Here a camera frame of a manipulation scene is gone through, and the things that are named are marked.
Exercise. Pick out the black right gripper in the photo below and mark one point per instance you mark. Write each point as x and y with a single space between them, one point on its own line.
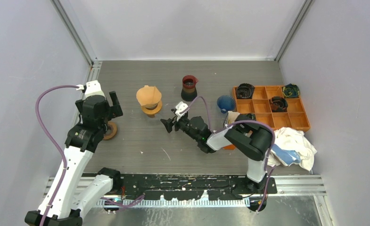
169 123

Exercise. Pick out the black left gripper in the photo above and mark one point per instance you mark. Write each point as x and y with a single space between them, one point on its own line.
114 111

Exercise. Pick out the glass carafe with brown collar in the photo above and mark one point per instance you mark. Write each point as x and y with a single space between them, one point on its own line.
152 115

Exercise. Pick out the brown paper coffee filter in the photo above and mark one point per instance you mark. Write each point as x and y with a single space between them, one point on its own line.
148 96

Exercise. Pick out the red and black carafe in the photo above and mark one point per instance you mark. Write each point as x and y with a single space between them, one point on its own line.
189 92

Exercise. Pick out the blue glass dripper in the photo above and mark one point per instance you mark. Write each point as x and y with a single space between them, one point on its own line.
226 103

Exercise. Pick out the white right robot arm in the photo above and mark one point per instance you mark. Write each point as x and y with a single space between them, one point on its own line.
253 138

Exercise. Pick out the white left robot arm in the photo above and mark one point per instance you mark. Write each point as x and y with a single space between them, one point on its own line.
61 207

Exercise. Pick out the orange coffee filter box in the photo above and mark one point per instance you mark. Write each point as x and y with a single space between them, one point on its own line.
230 118

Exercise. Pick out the dark rolled tie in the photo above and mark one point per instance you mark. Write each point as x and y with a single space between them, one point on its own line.
245 91

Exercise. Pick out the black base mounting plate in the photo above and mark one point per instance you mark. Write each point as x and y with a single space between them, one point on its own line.
190 187

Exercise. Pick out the orange wooden compartment tray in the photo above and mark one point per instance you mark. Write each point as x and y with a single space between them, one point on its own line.
259 106

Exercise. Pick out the white crumpled cloth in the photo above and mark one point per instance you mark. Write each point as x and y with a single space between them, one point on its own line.
291 147

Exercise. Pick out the green floral rolled tie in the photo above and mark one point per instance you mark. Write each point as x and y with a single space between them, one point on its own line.
291 91

